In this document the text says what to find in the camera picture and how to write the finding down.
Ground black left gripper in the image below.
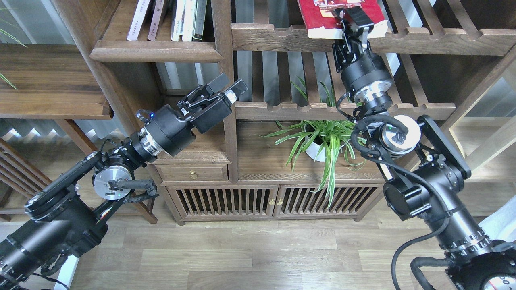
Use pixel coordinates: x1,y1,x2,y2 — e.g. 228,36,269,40
136,73,248,157

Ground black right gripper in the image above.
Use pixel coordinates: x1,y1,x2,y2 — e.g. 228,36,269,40
333,6,393,103

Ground red paperback book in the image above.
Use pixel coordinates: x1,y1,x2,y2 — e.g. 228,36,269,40
297,0,388,39

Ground maroon book Chinese characters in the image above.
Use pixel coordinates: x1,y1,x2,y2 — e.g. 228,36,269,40
147,0,169,41

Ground white lavender paperback book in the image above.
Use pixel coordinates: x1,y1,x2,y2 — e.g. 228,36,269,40
127,0,152,41

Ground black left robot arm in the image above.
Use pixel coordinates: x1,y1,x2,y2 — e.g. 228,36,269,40
1,73,248,290

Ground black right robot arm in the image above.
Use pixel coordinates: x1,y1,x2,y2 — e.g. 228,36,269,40
333,6,515,290

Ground green spider plant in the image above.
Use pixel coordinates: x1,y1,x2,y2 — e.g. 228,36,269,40
259,77,387,208

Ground white upright book left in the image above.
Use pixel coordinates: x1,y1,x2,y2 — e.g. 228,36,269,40
171,0,186,42

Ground white upright book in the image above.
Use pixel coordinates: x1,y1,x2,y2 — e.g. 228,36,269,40
182,0,197,42
171,0,186,42

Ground white upright book middle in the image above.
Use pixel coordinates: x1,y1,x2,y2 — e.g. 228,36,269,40
182,0,197,42

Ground dark green upright book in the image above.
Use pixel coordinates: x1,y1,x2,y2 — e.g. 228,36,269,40
192,0,208,41

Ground dark wooden bookshelf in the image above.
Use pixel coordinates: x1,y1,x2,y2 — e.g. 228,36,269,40
52,0,516,224

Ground white plant pot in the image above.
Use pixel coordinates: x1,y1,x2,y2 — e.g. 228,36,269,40
306,137,326,162

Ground green leaf at left edge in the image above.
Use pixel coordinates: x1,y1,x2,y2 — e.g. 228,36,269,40
0,18,27,90

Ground white floor stand leg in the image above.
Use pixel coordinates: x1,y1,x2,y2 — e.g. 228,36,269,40
57,255,79,288

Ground light wooden shelf frame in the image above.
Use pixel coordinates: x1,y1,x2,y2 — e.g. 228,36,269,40
423,56,515,219

